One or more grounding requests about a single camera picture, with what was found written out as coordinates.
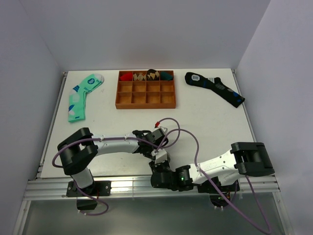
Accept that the beige argyle rolled sock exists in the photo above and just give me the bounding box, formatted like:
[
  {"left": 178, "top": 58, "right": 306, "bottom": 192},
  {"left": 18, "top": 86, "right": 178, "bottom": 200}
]
[{"left": 133, "top": 71, "right": 146, "bottom": 81}]

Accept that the brown wooden compartment tray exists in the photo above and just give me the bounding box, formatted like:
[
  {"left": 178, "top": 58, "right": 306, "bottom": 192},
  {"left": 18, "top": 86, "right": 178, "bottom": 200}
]
[{"left": 115, "top": 70, "right": 177, "bottom": 109}]

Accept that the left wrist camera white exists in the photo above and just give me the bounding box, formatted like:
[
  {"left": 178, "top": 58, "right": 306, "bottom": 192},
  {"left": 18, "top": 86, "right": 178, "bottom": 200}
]
[{"left": 154, "top": 121, "right": 168, "bottom": 134}]

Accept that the teal rolled sock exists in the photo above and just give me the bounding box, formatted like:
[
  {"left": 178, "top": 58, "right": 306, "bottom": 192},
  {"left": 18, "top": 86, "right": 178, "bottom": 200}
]
[{"left": 160, "top": 71, "right": 174, "bottom": 81}]

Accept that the black blue patterned sock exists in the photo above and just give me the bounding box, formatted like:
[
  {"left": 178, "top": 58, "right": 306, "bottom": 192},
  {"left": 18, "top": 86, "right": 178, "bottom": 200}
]
[{"left": 184, "top": 72, "right": 245, "bottom": 108}]

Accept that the mint green patterned sock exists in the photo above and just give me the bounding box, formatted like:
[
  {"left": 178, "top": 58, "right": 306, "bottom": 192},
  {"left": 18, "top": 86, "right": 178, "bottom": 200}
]
[{"left": 67, "top": 73, "right": 104, "bottom": 123}]

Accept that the red rolled sock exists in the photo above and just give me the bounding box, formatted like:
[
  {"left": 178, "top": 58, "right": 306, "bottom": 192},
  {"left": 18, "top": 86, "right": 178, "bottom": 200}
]
[{"left": 119, "top": 72, "right": 133, "bottom": 81}]

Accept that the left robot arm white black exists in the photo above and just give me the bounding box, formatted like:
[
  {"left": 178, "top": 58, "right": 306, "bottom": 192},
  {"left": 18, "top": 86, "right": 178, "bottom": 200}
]
[{"left": 57, "top": 127, "right": 169, "bottom": 195}]

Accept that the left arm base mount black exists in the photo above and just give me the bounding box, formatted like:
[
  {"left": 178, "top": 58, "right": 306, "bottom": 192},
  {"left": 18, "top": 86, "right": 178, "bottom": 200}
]
[{"left": 66, "top": 181, "right": 112, "bottom": 216}]

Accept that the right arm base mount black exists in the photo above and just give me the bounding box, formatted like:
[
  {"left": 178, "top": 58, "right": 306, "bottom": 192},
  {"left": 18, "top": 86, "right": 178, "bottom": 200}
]
[{"left": 197, "top": 177, "right": 240, "bottom": 209}]

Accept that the aluminium table frame rail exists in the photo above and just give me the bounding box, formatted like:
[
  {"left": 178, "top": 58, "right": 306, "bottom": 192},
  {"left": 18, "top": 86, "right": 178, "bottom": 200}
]
[{"left": 23, "top": 70, "right": 294, "bottom": 235}]

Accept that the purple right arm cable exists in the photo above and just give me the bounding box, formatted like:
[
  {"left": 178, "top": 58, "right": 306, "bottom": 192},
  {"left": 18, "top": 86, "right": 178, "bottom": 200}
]
[{"left": 156, "top": 128, "right": 272, "bottom": 235}]

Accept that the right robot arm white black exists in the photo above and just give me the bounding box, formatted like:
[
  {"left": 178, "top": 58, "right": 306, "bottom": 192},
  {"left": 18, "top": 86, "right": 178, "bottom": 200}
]
[{"left": 149, "top": 142, "right": 275, "bottom": 193}]

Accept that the dark brown argyle rolled sock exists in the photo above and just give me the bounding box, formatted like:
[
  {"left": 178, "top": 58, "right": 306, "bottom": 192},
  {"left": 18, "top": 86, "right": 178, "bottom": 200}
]
[{"left": 146, "top": 69, "right": 160, "bottom": 81}]

